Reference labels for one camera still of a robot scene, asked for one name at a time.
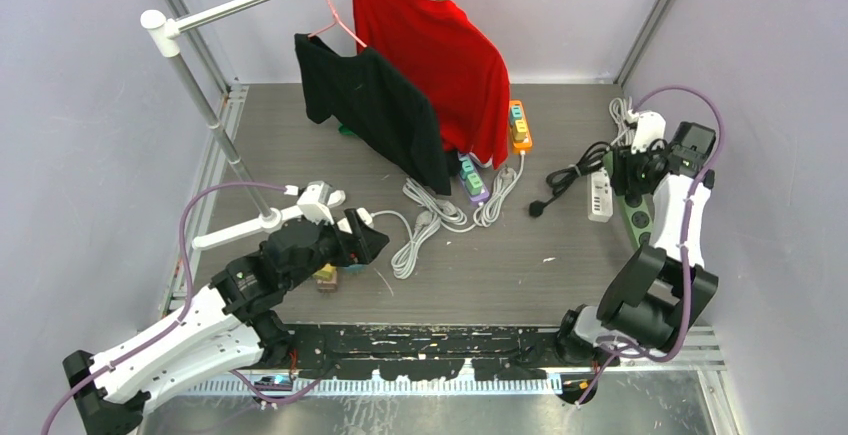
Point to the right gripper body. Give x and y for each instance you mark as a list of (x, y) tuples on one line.
[(631, 170)]

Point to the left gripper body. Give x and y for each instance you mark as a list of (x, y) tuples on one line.
[(343, 250)]

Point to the yellow plug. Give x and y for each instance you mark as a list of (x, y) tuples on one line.
[(327, 274)]

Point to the white power strip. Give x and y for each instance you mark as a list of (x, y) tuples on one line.
[(600, 197)]

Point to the green power strip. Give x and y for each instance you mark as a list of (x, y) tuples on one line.
[(634, 212)]

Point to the orange power strip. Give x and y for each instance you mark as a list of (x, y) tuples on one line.
[(520, 134)]

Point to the pink plug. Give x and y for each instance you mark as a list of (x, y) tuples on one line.
[(327, 286)]

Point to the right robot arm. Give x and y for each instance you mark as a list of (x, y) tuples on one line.
[(663, 288)]

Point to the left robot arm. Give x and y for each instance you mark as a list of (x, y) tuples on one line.
[(228, 324)]

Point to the purple power strip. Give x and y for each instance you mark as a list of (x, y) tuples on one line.
[(472, 181)]

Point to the black garment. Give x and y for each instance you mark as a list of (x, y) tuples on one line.
[(376, 102)]

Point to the red sweater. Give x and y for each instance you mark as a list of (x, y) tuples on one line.
[(435, 45)]

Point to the pink hanger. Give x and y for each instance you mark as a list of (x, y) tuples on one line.
[(338, 22)]

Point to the metal clothes rack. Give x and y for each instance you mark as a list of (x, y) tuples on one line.
[(165, 33)]

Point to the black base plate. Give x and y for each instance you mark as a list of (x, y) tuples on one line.
[(425, 352)]

